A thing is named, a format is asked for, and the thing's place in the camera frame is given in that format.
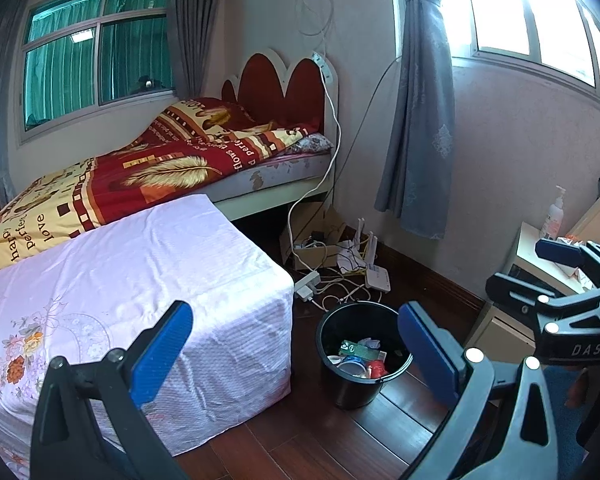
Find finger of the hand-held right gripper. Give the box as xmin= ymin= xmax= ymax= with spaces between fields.
xmin=485 ymin=271 xmax=559 ymax=324
xmin=535 ymin=237 xmax=600 ymax=288

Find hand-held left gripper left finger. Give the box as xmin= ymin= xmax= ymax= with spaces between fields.
xmin=30 ymin=300 xmax=195 ymax=480

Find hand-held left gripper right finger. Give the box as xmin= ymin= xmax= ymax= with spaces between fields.
xmin=397 ymin=301 xmax=561 ymax=480

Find blue patterned paper cup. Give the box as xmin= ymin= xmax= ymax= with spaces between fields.
xmin=337 ymin=355 xmax=370 ymax=378

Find black plastic bucket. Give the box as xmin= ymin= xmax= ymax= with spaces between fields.
xmin=315 ymin=301 xmax=415 ymax=409

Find person's right hand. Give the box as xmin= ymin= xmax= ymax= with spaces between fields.
xmin=566 ymin=360 xmax=600 ymax=411

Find white crumpled paper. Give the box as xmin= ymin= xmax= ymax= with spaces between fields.
xmin=562 ymin=260 xmax=600 ymax=292

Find white bedside cabinet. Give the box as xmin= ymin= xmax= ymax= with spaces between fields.
xmin=464 ymin=220 xmax=600 ymax=358

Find pump lotion bottle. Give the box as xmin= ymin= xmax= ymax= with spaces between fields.
xmin=540 ymin=185 xmax=567 ymax=241

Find table with white cloth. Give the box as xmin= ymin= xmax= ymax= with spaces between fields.
xmin=0 ymin=194 xmax=295 ymax=480

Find white router with antennas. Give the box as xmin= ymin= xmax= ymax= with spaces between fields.
xmin=354 ymin=217 xmax=392 ymax=292

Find white modem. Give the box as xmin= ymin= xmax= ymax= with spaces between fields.
xmin=337 ymin=240 xmax=367 ymax=272

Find white power strip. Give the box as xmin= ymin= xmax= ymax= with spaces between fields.
xmin=294 ymin=270 xmax=322 ymax=303

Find cardboard box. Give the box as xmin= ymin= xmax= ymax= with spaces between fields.
xmin=279 ymin=202 xmax=361 ymax=272

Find bed with red blanket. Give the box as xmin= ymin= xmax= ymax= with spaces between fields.
xmin=0 ymin=97 xmax=326 ymax=277

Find grey patterned curtain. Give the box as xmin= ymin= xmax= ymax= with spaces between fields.
xmin=375 ymin=0 xmax=456 ymax=240

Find grey floral mattress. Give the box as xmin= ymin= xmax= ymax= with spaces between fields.
xmin=212 ymin=152 xmax=336 ymax=201

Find floral pillow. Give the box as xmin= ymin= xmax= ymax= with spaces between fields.
xmin=285 ymin=134 xmax=335 ymax=155

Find large bright window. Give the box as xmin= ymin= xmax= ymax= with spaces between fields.
xmin=442 ymin=0 xmax=600 ymax=106

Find white bed with red headboard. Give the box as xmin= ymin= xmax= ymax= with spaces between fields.
xmin=215 ymin=49 xmax=341 ymax=223

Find window with green curtain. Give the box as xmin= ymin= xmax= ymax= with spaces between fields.
xmin=17 ymin=0 xmax=178 ymax=143

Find white extension socket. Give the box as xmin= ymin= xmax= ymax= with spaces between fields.
xmin=311 ymin=51 xmax=338 ymax=82

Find tangled white cables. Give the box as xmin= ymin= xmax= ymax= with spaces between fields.
xmin=310 ymin=270 xmax=381 ymax=313

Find black cable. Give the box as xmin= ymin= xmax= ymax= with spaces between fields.
xmin=332 ymin=56 xmax=402 ymax=203

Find white cable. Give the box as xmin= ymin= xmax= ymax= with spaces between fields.
xmin=286 ymin=0 xmax=342 ymax=261

